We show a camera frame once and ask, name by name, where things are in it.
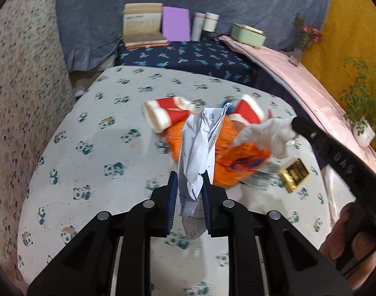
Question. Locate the blue grey blanket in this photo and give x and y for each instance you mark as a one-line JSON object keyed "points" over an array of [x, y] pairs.
{"points": [[92, 21]]}

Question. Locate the pale green tin box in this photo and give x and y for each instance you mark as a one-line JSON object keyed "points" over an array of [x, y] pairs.
{"points": [[248, 35]]}

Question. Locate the panda printed tablecloth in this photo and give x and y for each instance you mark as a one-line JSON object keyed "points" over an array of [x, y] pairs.
{"points": [[98, 135]]}

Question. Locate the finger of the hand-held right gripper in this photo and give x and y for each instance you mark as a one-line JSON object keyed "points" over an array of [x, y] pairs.
{"points": [[311, 135]]}

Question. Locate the pink blanket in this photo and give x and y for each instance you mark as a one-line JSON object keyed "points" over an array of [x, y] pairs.
{"points": [[302, 80]]}

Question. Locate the purple notebook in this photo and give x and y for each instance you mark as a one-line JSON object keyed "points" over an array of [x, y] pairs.
{"points": [[175, 24]]}

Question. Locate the navy printed cloth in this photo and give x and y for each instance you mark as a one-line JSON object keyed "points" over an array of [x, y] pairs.
{"points": [[191, 58]]}

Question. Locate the white paper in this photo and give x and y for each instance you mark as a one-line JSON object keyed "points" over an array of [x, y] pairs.
{"points": [[194, 141]]}

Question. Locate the crushed red paper cup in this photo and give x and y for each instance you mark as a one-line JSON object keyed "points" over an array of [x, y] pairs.
{"points": [[172, 114], [248, 111]]}

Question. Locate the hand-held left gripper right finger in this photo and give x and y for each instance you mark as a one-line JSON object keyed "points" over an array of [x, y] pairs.
{"points": [[206, 206]]}

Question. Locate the person's right hand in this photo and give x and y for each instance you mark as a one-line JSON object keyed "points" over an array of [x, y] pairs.
{"points": [[337, 237]]}

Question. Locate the open tan cardboard box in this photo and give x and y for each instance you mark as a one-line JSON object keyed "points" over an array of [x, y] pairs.
{"points": [[141, 24]]}

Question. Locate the gold black packet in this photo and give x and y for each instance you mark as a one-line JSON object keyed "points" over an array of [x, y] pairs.
{"points": [[294, 174]]}

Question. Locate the yellow cloth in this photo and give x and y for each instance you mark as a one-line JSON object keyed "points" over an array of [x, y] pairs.
{"points": [[351, 12]]}

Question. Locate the glass vase with pink flowers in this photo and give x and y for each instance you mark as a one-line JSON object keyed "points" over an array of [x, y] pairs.
{"points": [[299, 54]]}

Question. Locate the short white can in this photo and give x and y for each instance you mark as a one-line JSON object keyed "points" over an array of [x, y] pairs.
{"points": [[211, 22]]}

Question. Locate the tall white can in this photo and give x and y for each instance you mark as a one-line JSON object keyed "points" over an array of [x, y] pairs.
{"points": [[198, 26]]}

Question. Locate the green plant in white pot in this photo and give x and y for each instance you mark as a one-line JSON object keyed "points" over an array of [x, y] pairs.
{"points": [[365, 131]]}

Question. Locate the floral printed cloth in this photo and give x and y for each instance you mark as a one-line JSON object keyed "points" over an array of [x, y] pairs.
{"points": [[24, 83]]}

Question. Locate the white tissue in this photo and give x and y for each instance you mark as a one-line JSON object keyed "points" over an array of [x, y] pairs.
{"points": [[265, 135]]}

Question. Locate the orange snack bag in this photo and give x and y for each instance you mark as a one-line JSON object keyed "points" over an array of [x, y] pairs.
{"points": [[234, 163]]}

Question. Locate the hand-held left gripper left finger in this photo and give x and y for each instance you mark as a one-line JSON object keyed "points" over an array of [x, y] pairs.
{"points": [[172, 205]]}

